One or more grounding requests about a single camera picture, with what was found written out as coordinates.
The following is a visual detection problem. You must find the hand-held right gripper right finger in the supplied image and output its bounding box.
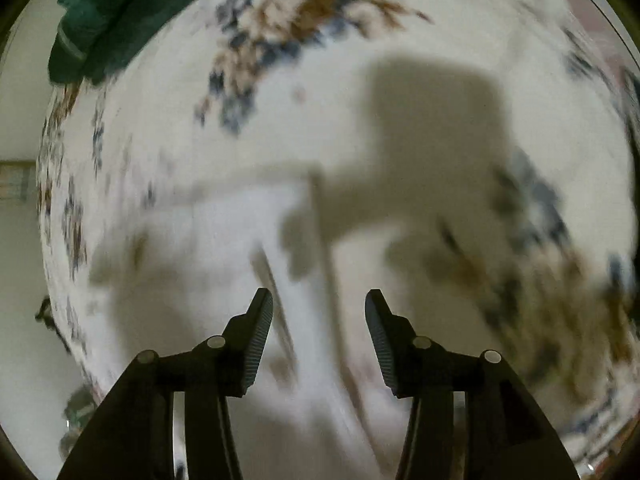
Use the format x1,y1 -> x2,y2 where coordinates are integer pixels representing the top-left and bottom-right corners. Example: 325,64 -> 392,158
364,289 -> 582,480

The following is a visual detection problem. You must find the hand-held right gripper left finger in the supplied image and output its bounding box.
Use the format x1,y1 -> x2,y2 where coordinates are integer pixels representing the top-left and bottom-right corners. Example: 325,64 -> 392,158
56,287 -> 274,480

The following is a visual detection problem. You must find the dark green cloth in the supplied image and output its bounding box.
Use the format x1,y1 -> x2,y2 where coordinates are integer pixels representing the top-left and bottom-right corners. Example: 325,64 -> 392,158
47,0 -> 261,87

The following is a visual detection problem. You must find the white floral bed sheet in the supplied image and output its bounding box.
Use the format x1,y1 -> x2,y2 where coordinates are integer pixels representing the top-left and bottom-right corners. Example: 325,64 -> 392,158
36,0 -> 640,480

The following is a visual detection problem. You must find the white small garment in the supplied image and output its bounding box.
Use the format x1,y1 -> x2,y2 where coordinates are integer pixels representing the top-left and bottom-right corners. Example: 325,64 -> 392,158
170,160 -> 401,480

